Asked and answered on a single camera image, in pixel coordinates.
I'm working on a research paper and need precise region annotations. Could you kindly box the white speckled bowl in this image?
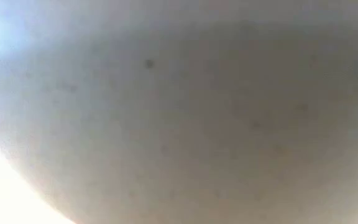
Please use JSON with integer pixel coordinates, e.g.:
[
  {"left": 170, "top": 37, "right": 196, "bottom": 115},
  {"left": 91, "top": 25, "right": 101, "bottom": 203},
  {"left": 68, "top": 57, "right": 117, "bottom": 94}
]
[{"left": 0, "top": 0, "right": 358, "bottom": 224}]

